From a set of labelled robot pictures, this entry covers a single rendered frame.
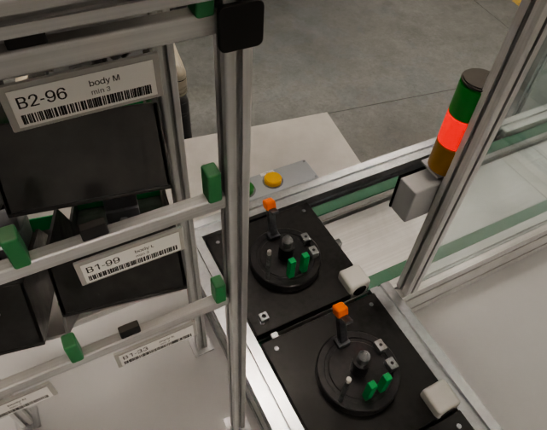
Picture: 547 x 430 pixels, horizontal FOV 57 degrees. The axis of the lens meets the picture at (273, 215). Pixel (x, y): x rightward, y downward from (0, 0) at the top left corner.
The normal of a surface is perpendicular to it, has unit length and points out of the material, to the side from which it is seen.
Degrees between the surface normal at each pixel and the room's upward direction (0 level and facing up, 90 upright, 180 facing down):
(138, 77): 90
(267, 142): 0
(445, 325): 0
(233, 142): 90
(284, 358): 0
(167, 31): 90
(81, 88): 90
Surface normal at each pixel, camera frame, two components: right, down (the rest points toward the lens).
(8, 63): 0.46, 0.69
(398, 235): 0.05, -0.65
